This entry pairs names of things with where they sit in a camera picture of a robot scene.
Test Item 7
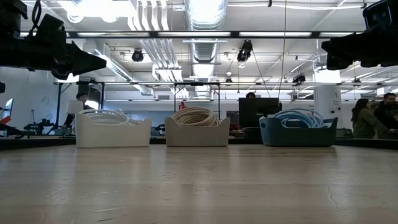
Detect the black metal table frame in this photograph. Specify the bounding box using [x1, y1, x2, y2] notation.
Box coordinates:
[0, 135, 398, 151]

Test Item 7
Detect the black overhead beam with lights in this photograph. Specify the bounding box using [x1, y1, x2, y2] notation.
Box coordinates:
[67, 30, 363, 39]

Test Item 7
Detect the beige cable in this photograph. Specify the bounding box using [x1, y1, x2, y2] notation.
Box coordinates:
[174, 113, 220, 123]
[172, 106, 218, 118]
[177, 119, 221, 127]

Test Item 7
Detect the black hanging camera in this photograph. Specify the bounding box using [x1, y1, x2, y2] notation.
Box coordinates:
[236, 39, 254, 63]

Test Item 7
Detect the black ceiling spotlight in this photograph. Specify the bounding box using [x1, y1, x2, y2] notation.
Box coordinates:
[292, 73, 307, 85]
[131, 48, 145, 63]

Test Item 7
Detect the thin hanging cable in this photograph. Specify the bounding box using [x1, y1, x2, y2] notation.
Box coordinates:
[277, 0, 287, 100]

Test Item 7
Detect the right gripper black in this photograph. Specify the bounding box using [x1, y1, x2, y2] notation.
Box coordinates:
[321, 24, 398, 71]

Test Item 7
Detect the white lampshade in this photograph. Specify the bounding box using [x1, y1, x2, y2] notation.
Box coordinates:
[66, 100, 84, 115]

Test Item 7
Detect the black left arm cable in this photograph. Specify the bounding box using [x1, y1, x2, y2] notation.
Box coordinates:
[29, 0, 43, 32]

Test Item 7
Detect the white plastic bin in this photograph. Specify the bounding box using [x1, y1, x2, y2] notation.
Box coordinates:
[74, 112, 153, 149]

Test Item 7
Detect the black background station frame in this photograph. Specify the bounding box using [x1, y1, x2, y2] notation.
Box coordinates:
[173, 82, 221, 121]
[55, 81, 106, 131]

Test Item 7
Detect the silver ceiling air duct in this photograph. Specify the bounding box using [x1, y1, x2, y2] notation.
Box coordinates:
[184, 0, 228, 100]

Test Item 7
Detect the black monitor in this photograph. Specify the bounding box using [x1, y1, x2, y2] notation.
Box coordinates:
[238, 97, 283, 128]

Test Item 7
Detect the tilted background monitor screen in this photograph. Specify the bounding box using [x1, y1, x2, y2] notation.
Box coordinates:
[2, 98, 15, 121]

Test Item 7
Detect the beige plastic bin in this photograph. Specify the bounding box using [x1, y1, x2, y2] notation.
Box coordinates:
[164, 116, 231, 147]

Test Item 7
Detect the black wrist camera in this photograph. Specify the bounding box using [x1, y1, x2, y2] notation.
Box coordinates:
[362, 1, 393, 29]
[30, 13, 65, 44]

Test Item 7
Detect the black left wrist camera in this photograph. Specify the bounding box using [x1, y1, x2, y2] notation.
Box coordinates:
[30, 13, 65, 44]

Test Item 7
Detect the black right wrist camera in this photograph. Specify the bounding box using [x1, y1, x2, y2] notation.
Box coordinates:
[362, 1, 393, 29]

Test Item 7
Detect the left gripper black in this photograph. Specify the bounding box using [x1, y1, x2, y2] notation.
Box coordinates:
[0, 38, 108, 80]

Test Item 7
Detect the dark teal plastic bin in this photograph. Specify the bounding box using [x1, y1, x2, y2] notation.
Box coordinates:
[259, 116, 339, 147]

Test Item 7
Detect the white round column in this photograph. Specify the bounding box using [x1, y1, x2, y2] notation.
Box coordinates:
[313, 85, 343, 121]

